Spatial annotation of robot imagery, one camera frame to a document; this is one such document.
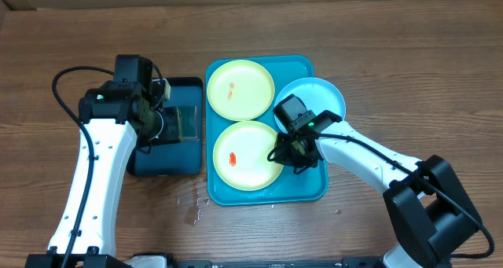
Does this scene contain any teal plastic tray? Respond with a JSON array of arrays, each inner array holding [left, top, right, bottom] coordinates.
[[205, 55, 329, 206]]

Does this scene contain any green orange sponge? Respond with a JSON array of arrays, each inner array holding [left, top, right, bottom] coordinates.
[[178, 106, 198, 140]]

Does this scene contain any light blue plate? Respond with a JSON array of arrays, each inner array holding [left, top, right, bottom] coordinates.
[[274, 77, 346, 120]]

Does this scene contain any black water tray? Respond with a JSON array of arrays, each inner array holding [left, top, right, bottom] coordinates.
[[127, 77, 204, 177]]

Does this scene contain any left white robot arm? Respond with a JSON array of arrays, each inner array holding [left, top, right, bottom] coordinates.
[[49, 89, 168, 261]]

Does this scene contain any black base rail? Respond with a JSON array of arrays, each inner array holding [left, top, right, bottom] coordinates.
[[125, 253, 384, 268]]

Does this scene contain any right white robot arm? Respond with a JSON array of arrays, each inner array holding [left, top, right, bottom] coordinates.
[[267, 107, 490, 267]]

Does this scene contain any yellow plate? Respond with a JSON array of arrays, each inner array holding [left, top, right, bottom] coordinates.
[[207, 60, 275, 121], [212, 121, 283, 191]]

